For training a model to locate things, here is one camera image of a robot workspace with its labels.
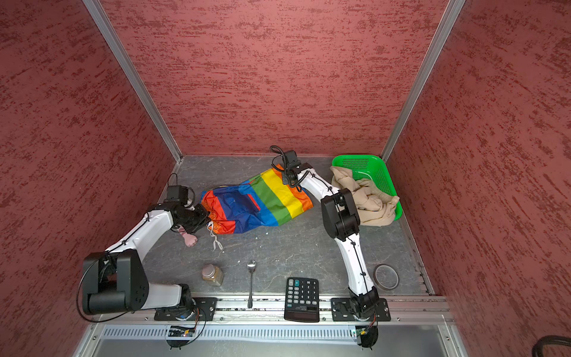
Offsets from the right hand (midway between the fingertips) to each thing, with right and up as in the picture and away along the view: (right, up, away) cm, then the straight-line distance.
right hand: (291, 178), depth 104 cm
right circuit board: (+26, -52, -32) cm, 67 cm away
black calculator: (+4, -42, -30) cm, 51 cm away
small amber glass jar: (-26, -32, -32) cm, 52 cm away
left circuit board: (-38, -51, -32) cm, 71 cm away
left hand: (-32, -18, -16) cm, 40 cm away
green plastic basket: (+40, +5, +4) cm, 41 cm away
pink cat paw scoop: (-41, -25, -17) cm, 50 cm away
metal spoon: (-15, -34, -21) cm, 43 cm away
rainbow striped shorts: (-12, -10, -6) cm, 17 cm away
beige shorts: (+32, -11, -21) cm, 40 cm away
